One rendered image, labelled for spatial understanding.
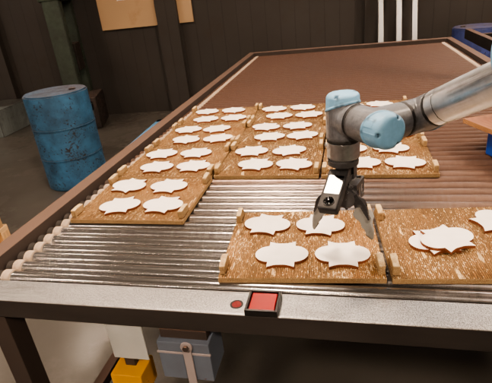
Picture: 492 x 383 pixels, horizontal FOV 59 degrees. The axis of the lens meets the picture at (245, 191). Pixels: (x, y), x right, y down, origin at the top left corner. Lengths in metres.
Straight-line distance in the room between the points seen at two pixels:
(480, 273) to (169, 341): 0.75
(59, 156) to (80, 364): 2.42
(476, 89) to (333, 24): 5.67
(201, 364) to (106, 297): 0.29
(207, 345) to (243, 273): 0.19
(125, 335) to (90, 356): 1.26
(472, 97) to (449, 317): 0.46
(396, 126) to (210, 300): 0.58
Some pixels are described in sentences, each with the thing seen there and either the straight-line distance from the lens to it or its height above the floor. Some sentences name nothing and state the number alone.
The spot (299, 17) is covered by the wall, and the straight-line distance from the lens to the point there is 6.49.
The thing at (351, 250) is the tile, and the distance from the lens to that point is 1.18.
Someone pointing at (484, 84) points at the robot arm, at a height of 1.40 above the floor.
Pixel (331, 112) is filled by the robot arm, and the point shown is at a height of 1.32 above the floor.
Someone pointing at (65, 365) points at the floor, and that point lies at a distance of 2.49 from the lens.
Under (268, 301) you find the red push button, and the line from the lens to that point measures 1.04.
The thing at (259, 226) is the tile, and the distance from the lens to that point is 1.30.
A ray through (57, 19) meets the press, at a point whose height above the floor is 1.49.
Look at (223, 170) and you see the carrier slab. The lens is 1.77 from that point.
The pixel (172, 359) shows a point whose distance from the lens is 1.18.
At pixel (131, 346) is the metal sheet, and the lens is 1.24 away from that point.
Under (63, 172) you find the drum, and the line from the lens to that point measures 4.47.
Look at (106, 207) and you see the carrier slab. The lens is 1.61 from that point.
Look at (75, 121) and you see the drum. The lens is 4.35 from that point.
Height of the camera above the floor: 1.58
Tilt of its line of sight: 25 degrees down
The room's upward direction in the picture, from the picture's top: 6 degrees counter-clockwise
